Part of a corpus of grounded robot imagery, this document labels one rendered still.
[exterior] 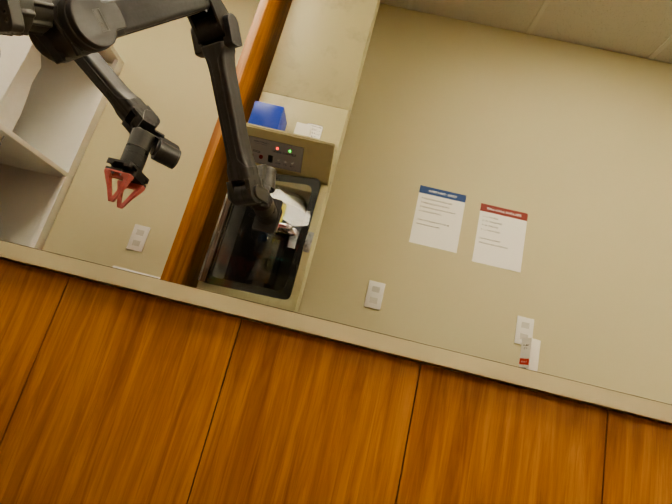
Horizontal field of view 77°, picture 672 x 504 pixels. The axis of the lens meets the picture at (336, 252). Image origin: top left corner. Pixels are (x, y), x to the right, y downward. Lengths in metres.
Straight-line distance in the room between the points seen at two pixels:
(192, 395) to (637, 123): 2.24
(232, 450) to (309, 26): 1.46
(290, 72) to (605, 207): 1.48
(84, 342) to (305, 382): 0.54
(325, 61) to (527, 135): 1.04
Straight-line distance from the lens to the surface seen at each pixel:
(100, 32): 0.81
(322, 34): 1.79
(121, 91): 1.31
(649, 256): 2.28
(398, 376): 1.06
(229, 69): 1.10
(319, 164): 1.41
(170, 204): 2.01
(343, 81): 1.65
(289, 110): 1.59
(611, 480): 1.25
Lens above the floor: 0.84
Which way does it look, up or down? 15 degrees up
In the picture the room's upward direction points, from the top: 14 degrees clockwise
